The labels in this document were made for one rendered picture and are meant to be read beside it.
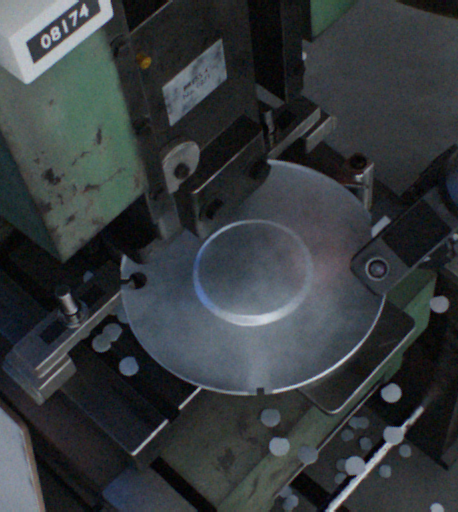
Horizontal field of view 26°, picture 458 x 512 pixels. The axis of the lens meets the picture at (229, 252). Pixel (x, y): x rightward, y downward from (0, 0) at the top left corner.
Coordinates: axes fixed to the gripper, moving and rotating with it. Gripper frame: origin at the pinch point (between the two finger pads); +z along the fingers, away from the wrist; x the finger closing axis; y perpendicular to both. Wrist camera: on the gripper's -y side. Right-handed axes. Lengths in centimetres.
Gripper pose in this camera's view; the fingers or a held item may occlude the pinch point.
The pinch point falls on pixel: (381, 251)
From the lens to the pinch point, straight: 108.0
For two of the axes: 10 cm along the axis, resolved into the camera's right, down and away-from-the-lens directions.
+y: 6.6, -6.8, 3.3
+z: -2.4, 2.3, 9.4
